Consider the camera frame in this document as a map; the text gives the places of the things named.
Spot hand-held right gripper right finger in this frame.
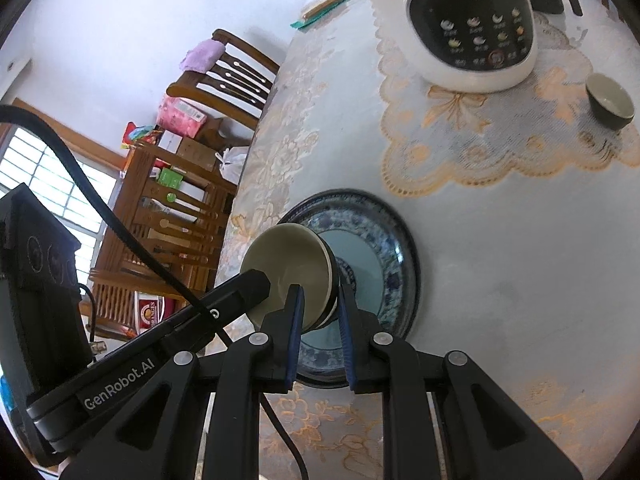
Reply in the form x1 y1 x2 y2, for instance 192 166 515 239
337 284 583 480

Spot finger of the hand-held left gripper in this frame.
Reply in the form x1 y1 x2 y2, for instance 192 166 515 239
170 269 272 348

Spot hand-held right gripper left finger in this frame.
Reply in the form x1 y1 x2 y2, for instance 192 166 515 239
60 284 307 480

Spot blue floral plate green vines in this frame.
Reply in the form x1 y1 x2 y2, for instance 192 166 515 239
276 189 421 389

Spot red printed box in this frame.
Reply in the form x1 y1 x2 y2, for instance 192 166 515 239
132 292 176 336

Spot wooden shelf rack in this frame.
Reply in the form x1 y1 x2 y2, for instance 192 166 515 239
87 142 238 341

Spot white plastic bag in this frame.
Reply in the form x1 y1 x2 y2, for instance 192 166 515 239
215 146 248 181

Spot window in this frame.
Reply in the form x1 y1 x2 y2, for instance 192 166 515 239
0 127 118 271

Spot floral tablecloth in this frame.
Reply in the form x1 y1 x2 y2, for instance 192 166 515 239
200 0 640 480

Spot colourful snack packet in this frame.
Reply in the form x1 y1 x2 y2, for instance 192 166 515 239
121 122 163 151

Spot pink package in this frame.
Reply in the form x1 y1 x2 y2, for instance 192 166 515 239
156 96 207 137

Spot purple cloth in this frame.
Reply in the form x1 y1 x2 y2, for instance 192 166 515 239
180 40 226 73

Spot lace doily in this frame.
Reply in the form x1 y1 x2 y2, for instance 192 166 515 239
375 5 640 198

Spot green flat packet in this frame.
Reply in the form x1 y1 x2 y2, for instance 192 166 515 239
291 0 351 31

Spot white rice cooker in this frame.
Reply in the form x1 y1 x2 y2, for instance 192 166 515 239
345 0 541 93

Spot thin black cable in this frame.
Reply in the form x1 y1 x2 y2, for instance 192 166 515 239
80 284 108 356

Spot thick black cable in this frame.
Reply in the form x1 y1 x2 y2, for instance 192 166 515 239
0 105 308 480

